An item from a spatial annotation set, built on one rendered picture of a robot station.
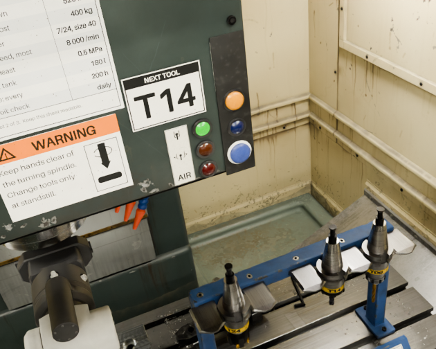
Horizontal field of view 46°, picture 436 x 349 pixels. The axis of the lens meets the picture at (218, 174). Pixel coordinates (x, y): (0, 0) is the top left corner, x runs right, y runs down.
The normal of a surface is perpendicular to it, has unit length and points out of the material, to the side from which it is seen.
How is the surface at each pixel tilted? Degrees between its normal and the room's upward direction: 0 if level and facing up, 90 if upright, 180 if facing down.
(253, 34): 90
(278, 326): 0
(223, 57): 90
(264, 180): 90
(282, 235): 0
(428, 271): 24
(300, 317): 0
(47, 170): 90
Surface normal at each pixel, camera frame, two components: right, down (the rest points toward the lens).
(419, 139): -0.92, 0.29
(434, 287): -0.48, -0.63
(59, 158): 0.37, 0.48
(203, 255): -0.11, -0.82
